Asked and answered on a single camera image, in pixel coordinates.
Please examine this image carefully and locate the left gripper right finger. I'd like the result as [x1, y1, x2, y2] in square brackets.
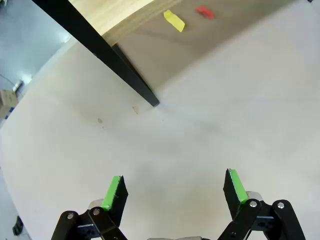
[217, 168, 307, 240]

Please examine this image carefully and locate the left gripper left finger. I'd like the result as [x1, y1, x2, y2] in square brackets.
[51, 175, 129, 240]

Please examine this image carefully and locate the small black object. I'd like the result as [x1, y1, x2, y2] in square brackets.
[12, 215, 25, 236]

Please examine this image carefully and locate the cardboard box with blue tape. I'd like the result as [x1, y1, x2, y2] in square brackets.
[0, 104, 14, 120]

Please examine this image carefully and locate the plain cardboard box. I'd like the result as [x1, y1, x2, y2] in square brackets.
[0, 88, 19, 106]

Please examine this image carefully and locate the yellow paper scrap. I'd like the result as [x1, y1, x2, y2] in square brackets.
[163, 9, 186, 33]

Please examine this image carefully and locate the red paper scrap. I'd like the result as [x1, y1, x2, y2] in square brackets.
[195, 6, 215, 20]

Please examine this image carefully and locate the black frame wooden shelf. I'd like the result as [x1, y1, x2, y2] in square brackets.
[32, 0, 182, 108]

